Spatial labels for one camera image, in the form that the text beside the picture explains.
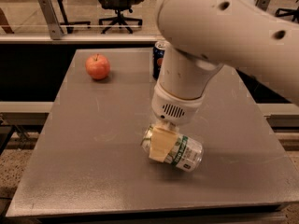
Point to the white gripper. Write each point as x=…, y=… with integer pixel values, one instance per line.
x=175, y=108

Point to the white green 7up can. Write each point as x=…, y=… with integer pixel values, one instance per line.
x=185, y=155

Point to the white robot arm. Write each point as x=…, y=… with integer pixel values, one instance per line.
x=201, y=37

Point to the blue pepsi can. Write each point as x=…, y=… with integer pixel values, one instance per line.
x=158, y=55

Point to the grey square table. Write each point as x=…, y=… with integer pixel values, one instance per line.
x=88, y=164

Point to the red apple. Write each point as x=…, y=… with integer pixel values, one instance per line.
x=97, y=66

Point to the black stand base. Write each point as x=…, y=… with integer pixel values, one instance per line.
x=70, y=25

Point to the black office chair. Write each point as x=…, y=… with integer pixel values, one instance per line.
x=119, y=6

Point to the metal railing bracket left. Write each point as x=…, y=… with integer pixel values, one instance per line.
x=54, y=28

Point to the metal railing bracket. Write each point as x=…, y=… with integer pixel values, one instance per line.
x=263, y=4
x=54, y=28

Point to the metal railing bracket right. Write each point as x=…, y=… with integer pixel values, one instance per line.
x=263, y=4

